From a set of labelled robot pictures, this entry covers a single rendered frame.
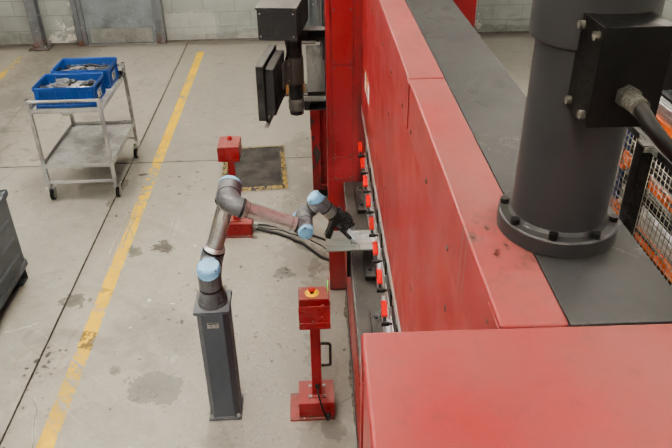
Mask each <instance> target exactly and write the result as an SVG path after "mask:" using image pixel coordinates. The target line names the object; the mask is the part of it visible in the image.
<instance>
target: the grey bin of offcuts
mask: <svg viewBox="0 0 672 448"><path fill-rule="evenodd" d="M7 197H8V191H7V189H3V190H0V311H1V309H2V307H3V306H4V304H5V302H6V300H7V299H8V297H9V295H10V294H11V292H12V290H13V289H14V287H15V286H24V284H25V282H26V281H27V279H28V275H27V272H26V269H25V268H26V267H27V265H28V262H27V259H26V258H24V256H23V253H22V249H21V246H20V243H19V240H18V236H17V233H16V230H15V226H14V223H13V220H12V217H11V213H10V210H9V207H8V204H7V200H6V198H7Z"/></svg>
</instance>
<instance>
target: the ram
mask: <svg viewBox="0 0 672 448"><path fill-rule="evenodd" d="M365 70H366V86H367V88H366V90H367V97H366V92H365ZM368 84H369V107H368ZM362 111H363V116H364V122H365V128H366V134H367V139H368V145H369V151H370V157H371V162H372V168H373V174H374V180H375V185H376V191H377V197H378V202H379V208H380V214H381V220H382V225H383V231H384V237H385V243H386V248H387V254H388V260H389V266H390V271H391V277H392V283H393V289H394V294H395V300H396V306H397V311H398V317H399V323H400V329H401V332H415V331H448V330H469V327H468V324H467V321H466V318H465V314H464V311H463V308H462V305H461V301H460V298H459V295H458V292H457V288H456V285H455V282H454V279H453V275H452V272H451V269H450V266H449V262H448V259H447V256H446V253H445V249H444V246H443V243H442V240H441V236H440V233H439V230H438V227H437V223H436V220H435V217H434V214H433V210H432V207H431V204H430V200H429V197H428V194H427V191H426V187H425V184H424V181H423V178H422V174H421V171H420V168H419V165H418V161H417V158H416V155H415V152H414V148H413V145H412V142H411V139H410V135H409V132H408V129H407V128H406V125H405V121H404V116H403V113H402V110H401V106H400V103H399V100H398V97H397V93H396V90H395V87H394V84H393V80H392V77H391V74H390V70H389V67H388V64H387V61H386V57H385V54H384V51H383V48H382V44H381V41H380V38H379V35H378V31H377V28H376V25H375V23H374V20H373V15H372V12H371V9H370V5H369V2H368V0H363V9H362V110H361V114H362ZM363 116H362V120H363ZM364 122H363V126H364ZM365 128H364V132H365ZM366 134H365V138H366ZM367 139H366V144H367ZM368 145H367V150H368ZM369 151H368V156H369ZM370 157H369V162H370ZM371 174H372V169H371ZM373 174H372V179H373ZM374 180H373V185H374Z"/></svg>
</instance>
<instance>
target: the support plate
mask: <svg viewBox="0 0 672 448"><path fill-rule="evenodd" d="M358 232H359V234H369V233H371V231H370V230H358ZM325 239H326V252H341V251H373V246H372V243H365V244H357V245H351V243H350V241H349V239H348V238H347V237H346V236H345V235H344V234H343V233H342V232H340V231H333V234H332V236H331V239H327V238H326V237H325ZM359 245H360V249H359Z"/></svg>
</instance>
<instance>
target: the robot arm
mask: <svg viewBox="0 0 672 448"><path fill-rule="evenodd" d="M241 191H242V183H241V181H240V180H239V178H237V177H236V176H233V175H226V176H223V177H222V178H221V179H220V180H219V182H218V187H217V192H216V196H215V200H214V202H215V204H216V209H215V213H214V217H213V221H212V225H211V229H210V233H209V237H208V241H207V242H205V243H204V245H203V249H202V251H201V254H200V261H199V262H198V264H197V267H196V273H197V277H198V284H199V294H198V298H197V302H198V306H199V307H200V308H201V309H203V310H206V311H214V310H218V309H220V308H222V307H224V306H225V305H226V304H227V301H228V298H227V294H226V292H225V290H224V288H223V285H222V277H221V274H222V265H223V259H224V255H225V251H226V248H225V246H224V243H225V240H226V236H227V232H228V228H229V225H230V221H231V217H232V215H233V216H235V217H238V218H243V217H246V218H249V219H252V220H256V221H259V222H262V223H265V224H269V225H272V226H275V227H278V228H282V229H285V230H288V231H291V232H295V233H298V235H299V237H300V238H301V239H305V240H306V239H310V238H311V237H312V236H313V231H314V227H313V217H314V216H315V215H316V214H317V213H319V212H320V213H321V214H322V215H323V216H324V217H325V218H326V219H328V220H329V223H328V226H327V228H326V231H325V233H324V235H325V237H326V238H327V239H331V236H332V234H333V231H334V229H335V226H336V227H337V228H338V230H339V231H340V232H342V233H343V234H344V235H345V236H346V237H347V238H348V239H349V240H351V241H353V242H355V243H358V242H357V241H356V240H355V239H356V238H357V236H358V235H359V232H358V231H355V232H353V230H354V228H355V227H356V224H355V223H354V222H353V218H352V216H351V215H350V214H349V213H348V212H347V211H346V212H344V211H343V210H342V209H341V207H340V206H339V207H338V208H336V207H335V206H334V205H333V204H332V203H331V202H330V201H329V200H328V199H327V198H326V197H324V195H323V194H321V193H320V192H319V191H313V192H311V193H310V195H309V196H308V198H307V201H308V202H307V203H306V204H305V205H304V206H302V207H301V208H300V209H298V210H297V211H296V212H295V213H294V214H293V215H289V214H286V213H283V212H280V211H277V210H274V209H270V208H267V207H264V206H261V205H258V204H255V203H251V202H249V201H248V199H246V198H243V197H241ZM348 214H349V215H350V216H349V215H348ZM352 223H353V224H352Z"/></svg>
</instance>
